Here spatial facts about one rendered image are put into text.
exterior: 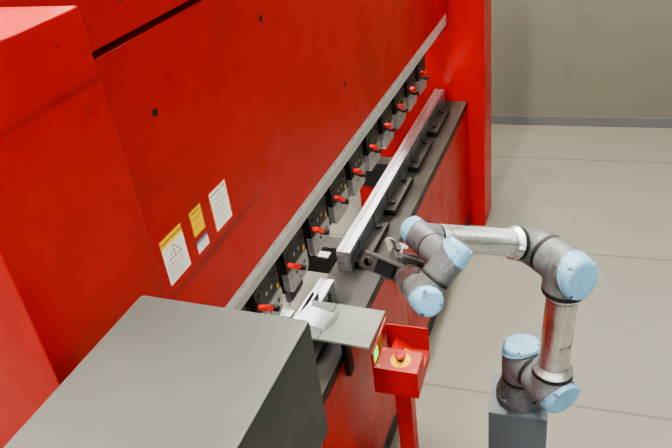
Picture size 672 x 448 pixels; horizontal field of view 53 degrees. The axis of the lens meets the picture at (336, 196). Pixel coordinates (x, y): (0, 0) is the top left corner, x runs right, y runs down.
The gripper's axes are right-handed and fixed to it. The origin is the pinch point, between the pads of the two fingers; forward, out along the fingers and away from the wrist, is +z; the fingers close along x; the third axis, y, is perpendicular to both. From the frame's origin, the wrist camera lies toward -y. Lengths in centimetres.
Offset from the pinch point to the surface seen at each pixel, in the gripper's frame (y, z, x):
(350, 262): 18, 72, -28
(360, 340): 11.7, 18.5, -36.0
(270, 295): -22.9, 11.6, -26.0
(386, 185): 36, 114, -2
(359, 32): -8, 80, 56
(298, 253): -14.8, 28.7, -16.7
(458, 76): 86, 206, 57
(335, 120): -11, 58, 24
